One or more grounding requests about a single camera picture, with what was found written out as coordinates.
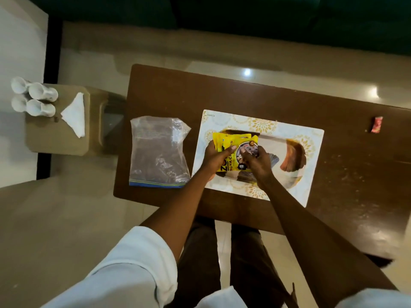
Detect person's left hand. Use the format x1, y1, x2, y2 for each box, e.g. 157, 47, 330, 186
200, 140, 238, 182

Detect person's right hand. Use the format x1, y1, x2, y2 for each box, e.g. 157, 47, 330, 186
239, 145, 274, 190

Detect leaf print tray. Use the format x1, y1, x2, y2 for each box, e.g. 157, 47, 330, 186
212, 128, 307, 190

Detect white floral placemat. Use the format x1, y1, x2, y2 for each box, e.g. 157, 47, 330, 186
191, 109, 325, 208

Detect clear zip bag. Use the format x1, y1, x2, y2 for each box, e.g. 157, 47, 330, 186
129, 116, 192, 189

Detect white napkin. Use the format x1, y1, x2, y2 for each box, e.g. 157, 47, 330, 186
60, 92, 86, 139

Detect black trash bin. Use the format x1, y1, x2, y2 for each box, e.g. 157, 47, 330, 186
366, 253, 394, 269

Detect person's left forearm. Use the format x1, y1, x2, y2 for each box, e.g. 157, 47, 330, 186
141, 171, 209, 264

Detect person's right forearm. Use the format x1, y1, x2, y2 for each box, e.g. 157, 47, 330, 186
256, 179, 397, 308

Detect brown trousers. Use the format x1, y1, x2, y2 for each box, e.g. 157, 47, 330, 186
165, 216, 299, 308

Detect dark green sofa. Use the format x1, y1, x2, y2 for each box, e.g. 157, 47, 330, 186
173, 0, 411, 56

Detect beige plastic stool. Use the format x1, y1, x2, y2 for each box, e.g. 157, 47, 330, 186
25, 83, 126, 157

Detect dark green armchair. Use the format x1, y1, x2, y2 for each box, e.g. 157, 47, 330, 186
25, 0, 177, 30

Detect black baseboard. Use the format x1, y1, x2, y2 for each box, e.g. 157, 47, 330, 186
36, 17, 63, 181

